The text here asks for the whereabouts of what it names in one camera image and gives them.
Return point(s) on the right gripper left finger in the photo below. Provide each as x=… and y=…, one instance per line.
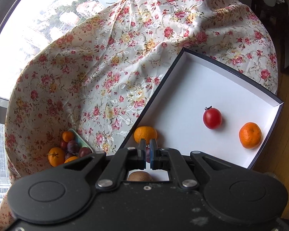
x=125, y=160

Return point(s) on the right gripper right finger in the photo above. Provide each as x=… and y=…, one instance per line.
x=174, y=163

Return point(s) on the purple plum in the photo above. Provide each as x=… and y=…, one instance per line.
x=147, y=154
x=84, y=151
x=73, y=147

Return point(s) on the brown kiwi in box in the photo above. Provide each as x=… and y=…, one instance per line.
x=139, y=176

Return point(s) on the orange mandarin left in box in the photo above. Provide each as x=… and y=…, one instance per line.
x=145, y=132

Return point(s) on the orange mandarin in box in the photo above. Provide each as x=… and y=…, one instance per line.
x=145, y=132
x=250, y=135

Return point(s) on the green fruit plate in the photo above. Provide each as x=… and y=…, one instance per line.
x=80, y=141

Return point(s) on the white box with dark rim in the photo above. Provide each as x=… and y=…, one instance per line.
x=195, y=81

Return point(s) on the large orange behind apple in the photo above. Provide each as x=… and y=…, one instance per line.
x=71, y=159

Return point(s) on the small orange kumquat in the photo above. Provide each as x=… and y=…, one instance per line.
x=68, y=136

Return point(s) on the red tomato in box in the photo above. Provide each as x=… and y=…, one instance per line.
x=212, y=118

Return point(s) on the large orange with stem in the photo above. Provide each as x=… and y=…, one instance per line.
x=56, y=156

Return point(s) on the floral tablecloth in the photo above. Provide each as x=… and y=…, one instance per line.
x=99, y=76

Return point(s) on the orange mandarin right in box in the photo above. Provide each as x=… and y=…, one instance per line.
x=250, y=135

